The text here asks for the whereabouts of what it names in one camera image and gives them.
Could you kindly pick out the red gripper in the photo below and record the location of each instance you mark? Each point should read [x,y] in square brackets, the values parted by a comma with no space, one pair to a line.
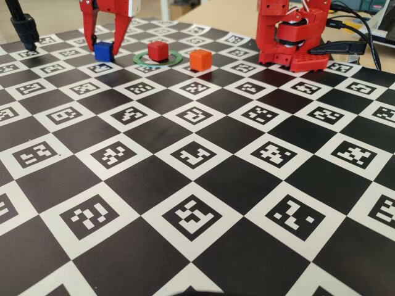
[118,23]

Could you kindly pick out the blue cube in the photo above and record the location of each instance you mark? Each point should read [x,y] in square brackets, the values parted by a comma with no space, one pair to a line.
[103,52]

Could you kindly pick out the red cube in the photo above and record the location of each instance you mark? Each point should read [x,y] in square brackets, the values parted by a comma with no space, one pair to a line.
[158,50]

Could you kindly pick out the red robot arm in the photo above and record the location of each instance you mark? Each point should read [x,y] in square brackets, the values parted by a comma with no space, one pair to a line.
[296,31]

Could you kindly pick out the red robot base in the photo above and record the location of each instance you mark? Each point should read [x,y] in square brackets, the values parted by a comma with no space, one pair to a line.
[271,31]

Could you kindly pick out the orange cube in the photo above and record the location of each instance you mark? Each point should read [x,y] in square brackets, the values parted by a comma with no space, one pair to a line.
[200,60]

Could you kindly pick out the white furniture leg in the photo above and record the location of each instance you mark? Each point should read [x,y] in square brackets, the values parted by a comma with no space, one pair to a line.
[164,9]

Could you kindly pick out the brown cardboard box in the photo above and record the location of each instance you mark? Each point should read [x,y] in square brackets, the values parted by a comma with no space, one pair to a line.
[179,10]

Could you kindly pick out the checkerboard marker mat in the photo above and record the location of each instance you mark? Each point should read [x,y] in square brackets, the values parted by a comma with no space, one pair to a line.
[197,185]

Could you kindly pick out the dark green box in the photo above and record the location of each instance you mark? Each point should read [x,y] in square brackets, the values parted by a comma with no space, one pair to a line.
[368,5]

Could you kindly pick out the dark rounded camera holder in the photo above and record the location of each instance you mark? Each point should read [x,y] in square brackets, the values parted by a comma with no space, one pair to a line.
[197,293]

